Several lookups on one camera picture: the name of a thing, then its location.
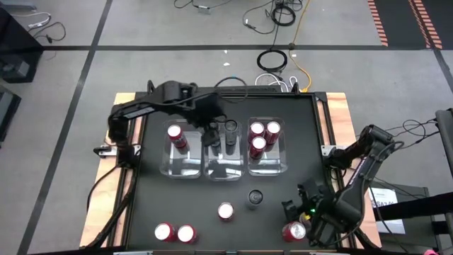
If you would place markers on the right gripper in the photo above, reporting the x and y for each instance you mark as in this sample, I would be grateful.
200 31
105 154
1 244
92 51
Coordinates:
316 214

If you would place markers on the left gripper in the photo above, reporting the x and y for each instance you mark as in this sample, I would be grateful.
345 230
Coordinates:
212 117

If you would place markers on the red Coca-Cola can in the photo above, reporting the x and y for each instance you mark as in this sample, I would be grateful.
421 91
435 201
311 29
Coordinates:
225 210
257 128
259 143
273 127
295 232

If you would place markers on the red Fanta strawberry can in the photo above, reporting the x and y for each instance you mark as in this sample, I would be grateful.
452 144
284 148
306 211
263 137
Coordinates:
163 231
186 233
174 131

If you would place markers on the clear plastic bin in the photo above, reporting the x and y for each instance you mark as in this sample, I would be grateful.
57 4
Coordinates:
182 166
267 168
226 173

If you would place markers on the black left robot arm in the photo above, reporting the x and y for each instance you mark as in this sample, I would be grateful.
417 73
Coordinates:
141 108

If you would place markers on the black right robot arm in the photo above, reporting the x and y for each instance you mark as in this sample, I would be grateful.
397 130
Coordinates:
354 198

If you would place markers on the white paper sheet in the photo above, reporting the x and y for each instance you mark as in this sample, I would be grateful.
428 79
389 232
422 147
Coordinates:
384 198

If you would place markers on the grey power adapter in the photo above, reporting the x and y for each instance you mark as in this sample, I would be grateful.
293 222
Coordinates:
204 9

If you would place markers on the pink object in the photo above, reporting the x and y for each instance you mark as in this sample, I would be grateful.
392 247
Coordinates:
430 252

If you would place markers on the black equipment case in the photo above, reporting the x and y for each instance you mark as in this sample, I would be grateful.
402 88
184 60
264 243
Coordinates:
7 110

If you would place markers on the black cabinet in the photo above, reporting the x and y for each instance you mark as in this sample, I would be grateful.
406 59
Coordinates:
17 39

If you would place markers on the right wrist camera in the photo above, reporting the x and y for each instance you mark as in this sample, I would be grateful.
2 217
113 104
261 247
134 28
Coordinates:
308 187

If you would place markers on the silver mounting bracket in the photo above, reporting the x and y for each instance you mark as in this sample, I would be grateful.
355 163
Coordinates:
327 150
104 151

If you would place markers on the black aluminium rig frame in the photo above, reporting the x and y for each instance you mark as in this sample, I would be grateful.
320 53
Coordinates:
321 101

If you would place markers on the black padded post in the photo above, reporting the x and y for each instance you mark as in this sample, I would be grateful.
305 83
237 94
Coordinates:
446 141

